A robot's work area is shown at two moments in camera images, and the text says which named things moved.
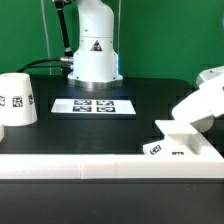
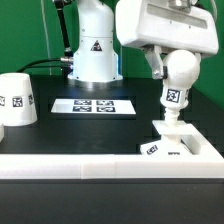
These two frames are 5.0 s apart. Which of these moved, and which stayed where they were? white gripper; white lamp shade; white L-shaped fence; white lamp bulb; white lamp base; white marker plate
Moved: white gripper; white lamp bulb
Stayed: white lamp shade; white L-shaped fence; white lamp base; white marker plate
